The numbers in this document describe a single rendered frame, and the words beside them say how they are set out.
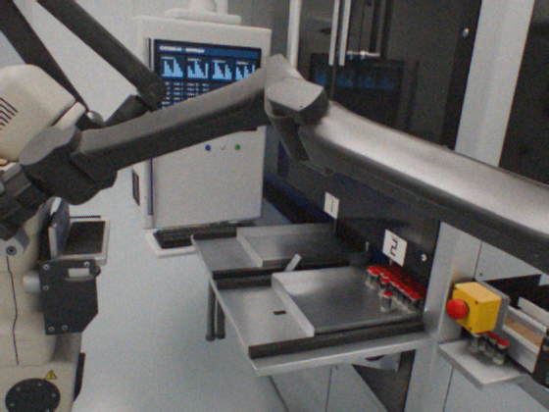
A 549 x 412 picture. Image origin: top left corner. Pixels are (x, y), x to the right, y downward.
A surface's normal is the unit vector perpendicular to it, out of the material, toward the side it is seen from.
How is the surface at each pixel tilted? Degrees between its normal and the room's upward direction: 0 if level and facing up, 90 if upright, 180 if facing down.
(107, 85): 90
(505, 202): 45
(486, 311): 90
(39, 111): 90
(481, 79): 90
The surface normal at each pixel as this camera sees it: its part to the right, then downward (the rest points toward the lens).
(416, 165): -0.40, -0.53
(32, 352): 0.30, 0.32
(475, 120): -0.94, 0.04
